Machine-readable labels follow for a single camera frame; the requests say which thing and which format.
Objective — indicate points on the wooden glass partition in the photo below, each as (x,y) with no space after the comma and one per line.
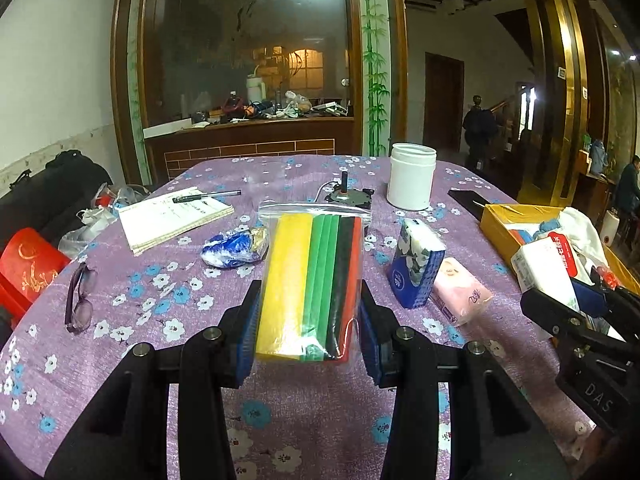
(225,35)

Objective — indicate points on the yellow wooden pillar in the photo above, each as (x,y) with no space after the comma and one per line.
(555,110)

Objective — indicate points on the blue and white plastic bag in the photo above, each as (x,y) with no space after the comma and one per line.
(230,250)

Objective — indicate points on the purple floral tablecloth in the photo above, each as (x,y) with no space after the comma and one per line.
(150,285)

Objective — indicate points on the black motor part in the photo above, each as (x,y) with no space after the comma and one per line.
(347,197)

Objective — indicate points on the white cloth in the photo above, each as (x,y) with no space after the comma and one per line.
(580,230)

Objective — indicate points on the clear plastic bags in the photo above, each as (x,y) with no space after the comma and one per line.
(85,230)

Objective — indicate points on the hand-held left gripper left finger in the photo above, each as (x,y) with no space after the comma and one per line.
(248,330)

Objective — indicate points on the black pen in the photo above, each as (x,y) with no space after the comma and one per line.
(207,196)

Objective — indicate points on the blue floral tissue pack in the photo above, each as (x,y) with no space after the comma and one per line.
(415,275)

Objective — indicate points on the purple eyeglasses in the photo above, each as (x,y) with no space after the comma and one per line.
(75,310)

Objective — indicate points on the white notebook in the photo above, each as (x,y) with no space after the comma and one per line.
(165,220)

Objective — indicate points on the black bag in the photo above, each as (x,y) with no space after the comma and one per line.
(65,180)

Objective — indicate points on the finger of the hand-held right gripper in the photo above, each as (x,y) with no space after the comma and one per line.
(550,312)
(622,297)

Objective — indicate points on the white plastic jar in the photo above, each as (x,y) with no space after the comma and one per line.
(411,177)

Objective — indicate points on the blue and red packet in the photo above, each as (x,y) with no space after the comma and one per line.
(521,236)

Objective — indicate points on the brown wooden door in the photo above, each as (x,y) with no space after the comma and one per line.
(444,105)

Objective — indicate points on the clutter on wooden counter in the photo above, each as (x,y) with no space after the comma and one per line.
(280,107)

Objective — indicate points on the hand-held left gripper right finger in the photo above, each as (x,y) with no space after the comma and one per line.
(370,340)

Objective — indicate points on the white paper roll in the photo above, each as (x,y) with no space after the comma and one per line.
(611,227)

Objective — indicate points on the black phone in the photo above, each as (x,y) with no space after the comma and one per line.
(467,197)

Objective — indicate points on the red plastic wrapper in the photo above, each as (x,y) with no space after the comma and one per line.
(607,275)

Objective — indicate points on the yellow cardboard box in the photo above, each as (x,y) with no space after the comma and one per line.
(495,217)

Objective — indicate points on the white tissue pack red label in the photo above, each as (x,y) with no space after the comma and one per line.
(545,267)

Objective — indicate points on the pink tissue pack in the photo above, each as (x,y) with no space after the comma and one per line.
(460,290)

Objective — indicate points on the red plastic chair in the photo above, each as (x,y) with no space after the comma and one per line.
(30,270)

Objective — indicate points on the white kettle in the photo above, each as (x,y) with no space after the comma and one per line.
(255,90)

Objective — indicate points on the bag of coloured sponges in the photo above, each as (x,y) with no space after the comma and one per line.
(290,280)

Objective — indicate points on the blue cloth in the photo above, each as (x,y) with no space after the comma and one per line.
(547,225)

